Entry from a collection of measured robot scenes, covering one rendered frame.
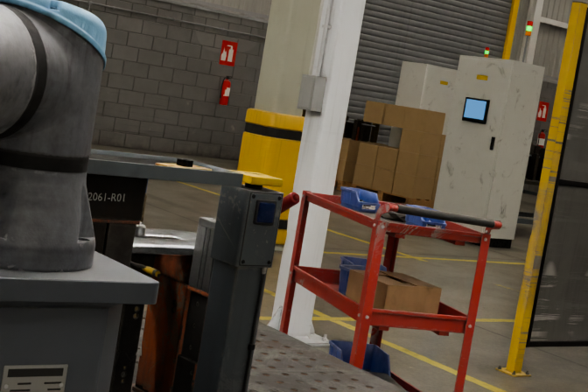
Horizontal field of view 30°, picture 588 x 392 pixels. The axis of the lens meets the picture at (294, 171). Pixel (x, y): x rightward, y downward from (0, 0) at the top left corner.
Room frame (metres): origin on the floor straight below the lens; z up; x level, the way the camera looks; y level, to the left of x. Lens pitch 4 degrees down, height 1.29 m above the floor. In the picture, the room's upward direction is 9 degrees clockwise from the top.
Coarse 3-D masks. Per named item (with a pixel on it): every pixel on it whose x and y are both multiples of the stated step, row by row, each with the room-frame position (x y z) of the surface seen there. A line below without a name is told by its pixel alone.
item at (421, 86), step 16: (416, 64) 15.84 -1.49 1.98; (400, 80) 16.05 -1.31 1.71; (416, 80) 15.80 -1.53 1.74; (432, 80) 15.79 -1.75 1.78; (448, 80) 16.00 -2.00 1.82; (400, 96) 16.01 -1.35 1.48; (416, 96) 15.76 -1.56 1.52; (432, 96) 15.82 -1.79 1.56; (448, 96) 16.04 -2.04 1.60; (448, 112) 16.07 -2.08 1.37; (400, 128) 15.93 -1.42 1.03
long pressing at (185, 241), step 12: (144, 240) 1.84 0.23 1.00; (156, 240) 1.86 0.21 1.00; (168, 240) 1.88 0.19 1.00; (180, 240) 1.91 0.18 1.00; (192, 240) 1.93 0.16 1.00; (132, 252) 1.76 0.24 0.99; (144, 252) 1.77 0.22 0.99; (156, 252) 1.79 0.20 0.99; (168, 252) 1.80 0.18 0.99; (180, 252) 1.82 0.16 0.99; (192, 252) 1.84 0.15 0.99
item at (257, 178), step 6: (246, 174) 1.57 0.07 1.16; (252, 174) 1.58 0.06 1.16; (258, 174) 1.60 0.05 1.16; (264, 174) 1.62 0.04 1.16; (246, 180) 1.56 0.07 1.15; (252, 180) 1.56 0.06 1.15; (258, 180) 1.56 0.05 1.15; (264, 180) 1.57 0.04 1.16; (270, 180) 1.58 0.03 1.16; (276, 180) 1.58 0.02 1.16; (282, 180) 1.59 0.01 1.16; (246, 186) 1.59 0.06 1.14; (252, 186) 1.58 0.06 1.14; (258, 186) 1.59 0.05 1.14
